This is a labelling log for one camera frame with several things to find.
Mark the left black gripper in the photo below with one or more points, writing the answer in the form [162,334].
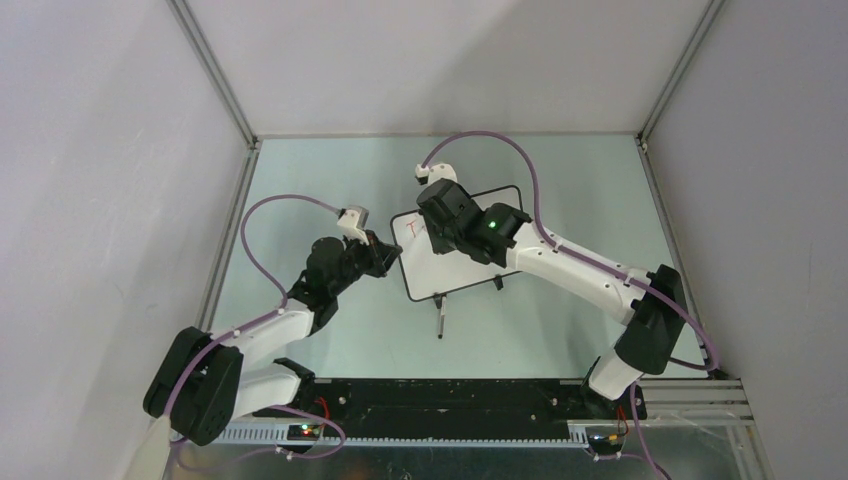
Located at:
[376,269]

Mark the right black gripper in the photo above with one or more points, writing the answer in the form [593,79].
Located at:
[439,245]

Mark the white board black frame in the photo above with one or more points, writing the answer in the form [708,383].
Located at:
[428,275]

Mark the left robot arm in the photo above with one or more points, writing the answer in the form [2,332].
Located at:
[205,381]

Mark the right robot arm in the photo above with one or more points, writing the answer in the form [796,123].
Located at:
[644,302]

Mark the black whiteboard marker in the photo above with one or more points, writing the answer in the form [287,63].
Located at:
[441,304]

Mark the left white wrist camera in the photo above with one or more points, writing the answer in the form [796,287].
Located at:
[352,221]

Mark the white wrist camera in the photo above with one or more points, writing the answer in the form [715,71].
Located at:
[430,174]
[352,221]

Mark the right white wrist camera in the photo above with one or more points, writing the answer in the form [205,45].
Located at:
[430,174]

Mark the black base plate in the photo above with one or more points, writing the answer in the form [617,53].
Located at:
[462,409]

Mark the grey cable duct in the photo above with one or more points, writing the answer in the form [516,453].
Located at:
[274,434]

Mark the aluminium frame rail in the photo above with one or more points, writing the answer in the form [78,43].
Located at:
[187,20]

